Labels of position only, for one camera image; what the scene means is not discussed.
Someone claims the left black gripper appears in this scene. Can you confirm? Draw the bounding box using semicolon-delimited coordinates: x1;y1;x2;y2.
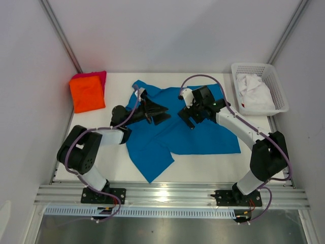
123;95;171;127

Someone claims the blue t shirt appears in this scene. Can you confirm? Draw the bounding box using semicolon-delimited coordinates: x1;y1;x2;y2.
126;80;241;183

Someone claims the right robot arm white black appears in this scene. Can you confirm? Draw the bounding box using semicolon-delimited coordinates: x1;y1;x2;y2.
178;86;289;205

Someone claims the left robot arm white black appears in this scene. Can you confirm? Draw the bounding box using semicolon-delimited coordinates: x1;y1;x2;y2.
57;95;171;203

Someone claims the folded pink t shirt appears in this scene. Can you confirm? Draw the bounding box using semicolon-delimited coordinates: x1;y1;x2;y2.
72;71;107;92

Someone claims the folded orange t shirt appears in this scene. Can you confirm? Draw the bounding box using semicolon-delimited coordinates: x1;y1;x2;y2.
69;76;106;113

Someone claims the white t shirt in basket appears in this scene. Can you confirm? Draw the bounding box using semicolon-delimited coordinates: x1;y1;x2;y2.
236;74;275;110

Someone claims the white plastic basket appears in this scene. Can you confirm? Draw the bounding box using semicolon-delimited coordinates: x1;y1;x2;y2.
231;63;289;116

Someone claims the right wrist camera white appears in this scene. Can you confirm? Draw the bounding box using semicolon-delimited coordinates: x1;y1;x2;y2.
178;88;195;109

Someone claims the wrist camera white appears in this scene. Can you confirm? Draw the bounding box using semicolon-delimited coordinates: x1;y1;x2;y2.
178;88;195;109
135;88;147;102

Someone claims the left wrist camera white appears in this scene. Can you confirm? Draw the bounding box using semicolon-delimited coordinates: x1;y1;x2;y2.
135;88;147;102

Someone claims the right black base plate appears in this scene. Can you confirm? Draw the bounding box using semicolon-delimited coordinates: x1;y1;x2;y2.
210;190;262;207

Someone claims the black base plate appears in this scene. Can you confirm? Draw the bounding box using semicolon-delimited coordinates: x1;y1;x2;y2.
81;188;126;204
210;190;262;207

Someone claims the white slotted cable duct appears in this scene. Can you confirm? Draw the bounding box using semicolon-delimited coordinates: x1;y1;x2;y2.
44;205;236;219

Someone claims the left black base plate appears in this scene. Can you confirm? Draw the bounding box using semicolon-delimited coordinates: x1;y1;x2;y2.
81;188;126;204

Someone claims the aluminium mounting rail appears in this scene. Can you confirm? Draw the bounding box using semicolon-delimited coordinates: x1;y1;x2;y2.
34;181;311;209

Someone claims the left aluminium corner post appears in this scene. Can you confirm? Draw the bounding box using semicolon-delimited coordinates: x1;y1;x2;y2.
39;0;83;74

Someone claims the aluminium corner post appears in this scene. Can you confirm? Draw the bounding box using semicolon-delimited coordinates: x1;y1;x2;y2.
39;0;83;74
267;0;312;65

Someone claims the right aluminium corner post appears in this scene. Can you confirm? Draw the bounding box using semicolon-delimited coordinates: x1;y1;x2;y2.
267;0;312;65

